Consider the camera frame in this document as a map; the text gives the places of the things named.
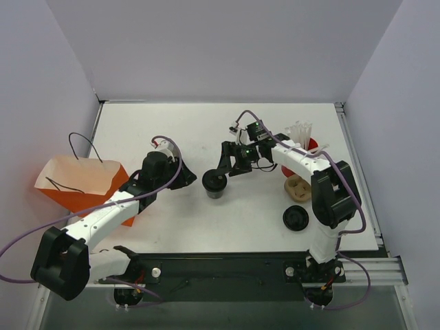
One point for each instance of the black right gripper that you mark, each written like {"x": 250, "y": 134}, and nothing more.
{"x": 227, "y": 155}

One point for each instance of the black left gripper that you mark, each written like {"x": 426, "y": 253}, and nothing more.
{"x": 183, "y": 175}

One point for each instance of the black cup lid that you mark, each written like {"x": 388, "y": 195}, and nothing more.
{"x": 214, "y": 182}
{"x": 296, "y": 218}

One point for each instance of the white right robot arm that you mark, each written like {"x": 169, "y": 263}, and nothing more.
{"x": 334, "y": 195}

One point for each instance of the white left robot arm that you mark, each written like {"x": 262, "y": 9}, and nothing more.
{"x": 65, "y": 261}

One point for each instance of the brown cardboard cup carrier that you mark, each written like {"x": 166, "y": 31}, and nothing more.
{"x": 297, "y": 189}

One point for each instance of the black cup lid on table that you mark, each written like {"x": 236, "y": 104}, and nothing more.
{"x": 296, "y": 218}

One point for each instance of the orange paper bag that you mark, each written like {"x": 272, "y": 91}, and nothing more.
{"x": 80, "y": 183}

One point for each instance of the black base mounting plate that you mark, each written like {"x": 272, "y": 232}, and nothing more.
{"x": 219, "y": 290}

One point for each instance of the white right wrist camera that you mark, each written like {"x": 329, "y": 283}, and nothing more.
{"x": 240, "y": 134}

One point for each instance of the aluminium frame rail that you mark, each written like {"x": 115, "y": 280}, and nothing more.
{"x": 156, "y": 268}

